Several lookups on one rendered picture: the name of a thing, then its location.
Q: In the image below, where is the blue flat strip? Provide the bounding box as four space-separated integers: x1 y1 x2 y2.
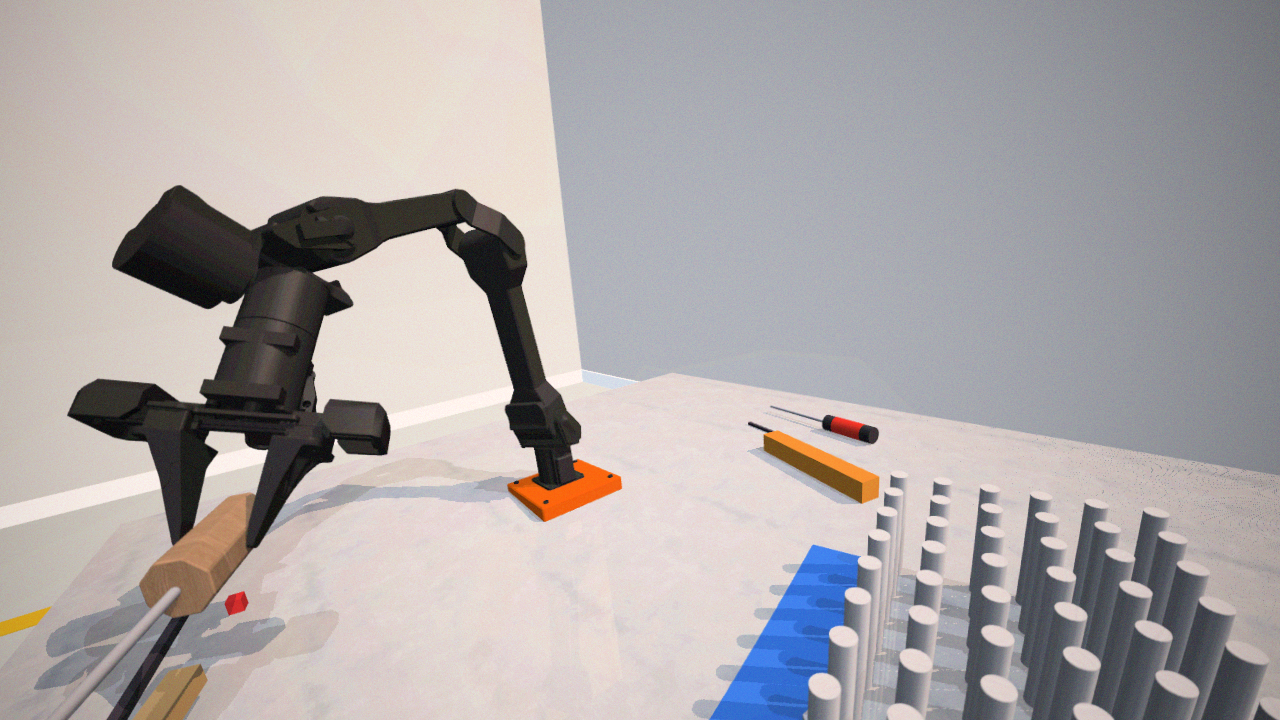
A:
709 544 861 720

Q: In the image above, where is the red and black screwdriver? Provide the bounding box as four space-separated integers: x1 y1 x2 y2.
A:
771 405 879 445

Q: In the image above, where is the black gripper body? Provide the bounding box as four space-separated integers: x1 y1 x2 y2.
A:
67 316 390 456

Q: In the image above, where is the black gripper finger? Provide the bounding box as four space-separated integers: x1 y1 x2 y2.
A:
246 436 334 548
132 425 219 546

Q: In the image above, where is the orange rectangular bar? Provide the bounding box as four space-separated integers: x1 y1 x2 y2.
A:
763 430 879 503

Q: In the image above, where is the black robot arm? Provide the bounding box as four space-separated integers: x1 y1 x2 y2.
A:
111 184 584 489

